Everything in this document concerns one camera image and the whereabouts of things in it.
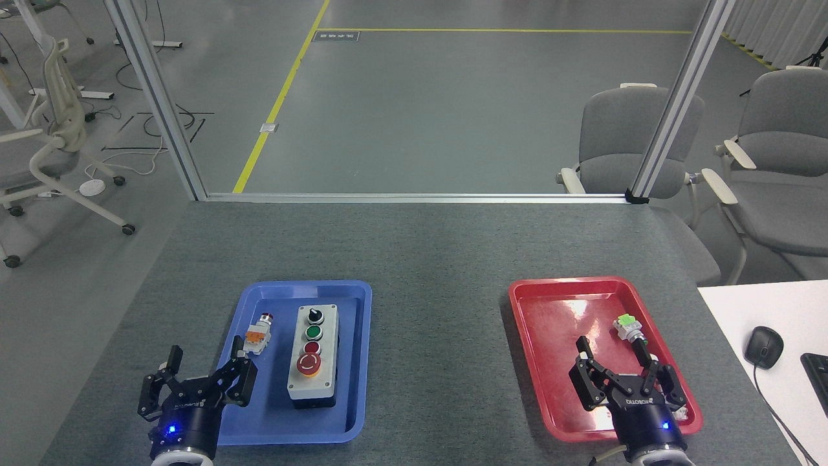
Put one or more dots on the white side table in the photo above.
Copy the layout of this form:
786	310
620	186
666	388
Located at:
744	310

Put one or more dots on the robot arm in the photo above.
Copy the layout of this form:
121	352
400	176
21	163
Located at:
660	458
182	458

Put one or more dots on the white round floor socket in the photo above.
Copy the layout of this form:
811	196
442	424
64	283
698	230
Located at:
92	188

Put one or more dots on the red plastic tray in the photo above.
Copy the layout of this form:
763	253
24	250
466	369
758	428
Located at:
563	323

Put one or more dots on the silver headed white switch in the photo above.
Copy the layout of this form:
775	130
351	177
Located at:
679	408

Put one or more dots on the white desk foot bar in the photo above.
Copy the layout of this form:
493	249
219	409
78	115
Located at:
84	94
155	44

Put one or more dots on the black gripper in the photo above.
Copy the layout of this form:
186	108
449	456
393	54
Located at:
191	427
643	424

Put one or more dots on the blue plastic tray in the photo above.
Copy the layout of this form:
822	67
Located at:
278	414

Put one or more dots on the grey armchair with narrow back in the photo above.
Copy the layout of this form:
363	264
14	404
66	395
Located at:
614	136

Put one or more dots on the silver aluminium table rail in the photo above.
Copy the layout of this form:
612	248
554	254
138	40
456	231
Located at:
414	197

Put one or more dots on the dark floor sign plate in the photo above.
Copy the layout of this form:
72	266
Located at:
336	36

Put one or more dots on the red push button switch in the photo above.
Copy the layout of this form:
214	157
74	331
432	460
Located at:
257	335

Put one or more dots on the silver aluminium post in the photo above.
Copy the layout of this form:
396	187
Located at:
679	97
155	97

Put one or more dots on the black post corner bracket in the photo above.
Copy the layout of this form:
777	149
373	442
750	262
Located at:
637	197

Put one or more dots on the grey armchair with wide back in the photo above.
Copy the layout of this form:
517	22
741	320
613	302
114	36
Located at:
786	162

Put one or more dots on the black computer mouse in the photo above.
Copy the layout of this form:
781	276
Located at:
764	346

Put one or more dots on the white mesh office chair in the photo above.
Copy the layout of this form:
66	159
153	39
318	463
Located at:
61	136

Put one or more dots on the black tripod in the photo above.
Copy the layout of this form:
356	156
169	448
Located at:
812	59

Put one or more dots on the grey push button control box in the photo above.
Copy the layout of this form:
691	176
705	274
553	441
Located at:
313	356

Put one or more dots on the silver floor outlet cover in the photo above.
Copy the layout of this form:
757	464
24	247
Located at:
269	127

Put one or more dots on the green push button switch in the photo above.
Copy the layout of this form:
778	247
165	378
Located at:
626	325

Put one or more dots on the black keyboard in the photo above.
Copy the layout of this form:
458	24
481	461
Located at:
818	382

